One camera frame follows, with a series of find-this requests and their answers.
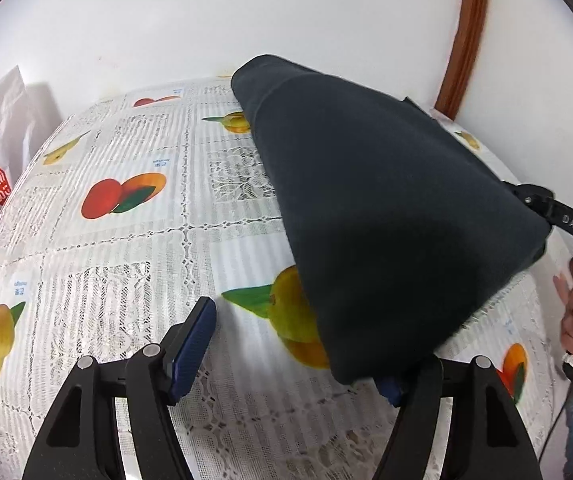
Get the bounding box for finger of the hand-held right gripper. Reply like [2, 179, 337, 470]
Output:
[505, 182, 557, 221]

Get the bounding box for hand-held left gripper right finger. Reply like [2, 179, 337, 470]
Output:
[371, 355, 544, 480]

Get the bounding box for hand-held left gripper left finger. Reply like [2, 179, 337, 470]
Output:
[21, 296, 217, 480]

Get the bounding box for dark navy garment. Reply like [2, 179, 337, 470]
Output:
[230, 53, 553, 386]

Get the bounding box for fruit print lace tablecloth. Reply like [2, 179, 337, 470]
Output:
[0, 76, 567, 480]

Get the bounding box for brown wooden door trim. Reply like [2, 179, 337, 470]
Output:
[433, 0, 492, 121]

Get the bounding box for thin black cable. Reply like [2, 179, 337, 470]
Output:
[536, 310, 573, 473]

